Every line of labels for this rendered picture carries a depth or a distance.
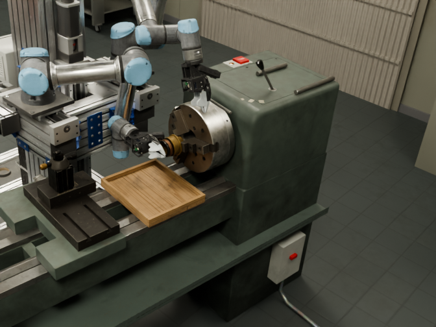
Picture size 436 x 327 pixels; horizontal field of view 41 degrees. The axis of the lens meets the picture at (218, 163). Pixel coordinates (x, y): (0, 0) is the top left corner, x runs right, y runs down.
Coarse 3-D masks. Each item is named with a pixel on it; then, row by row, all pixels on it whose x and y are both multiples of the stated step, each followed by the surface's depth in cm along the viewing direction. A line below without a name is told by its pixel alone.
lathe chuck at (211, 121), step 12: (192, 108) 247; (192, 120) 250; (204, 120) 243; (216, 120) 246; (192, 132) 262; (204, 132) 246; (216, 132) 245; (228, 144) 250; (192, 156) 258; (204, 156) 251; (216, 156) 248; (192, 168) 261; (204, 168) 254
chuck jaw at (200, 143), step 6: (192, 138) 251; (186, 144) 247; (192, 144) 245; (198, 144) 245; (204, 144) 245; (210, 144) 246; (216, 144) 246; (186, 150) 248; (192, 150) 246; (198, 150) 246; (204, 150) 244; (210, 150) 247; (216, 150) 247
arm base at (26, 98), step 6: (54, 90) 260; (24, 96) 252; (30, 96) 251; (36, 96) 252; (42, 96) 252; (48, 96) 254; (54, 96) 258; (24, 102) 254; (30, 102) 252; (36, 102) 252; (42, 102) 253; (48, 102) 255
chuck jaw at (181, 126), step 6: (180, 108) 254; (174, 114) 252; (180, 114) 253; (174, 120) 253; (180, 120) 252; (174, 126) 251; (180, 126) 252; (186, 126) 254; (174, 132) 249; (180, 132) 251; (186, 132) 253
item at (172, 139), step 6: (168, 138) 247; (174, 138) 247; (180, 138) 250; (162, 144) 249; (168, 144) 245; (174, 144) 245; (180, 144) 247; (168, 150) 244; (174, 150) 246; (180, 150) 248; (168, 156) 248
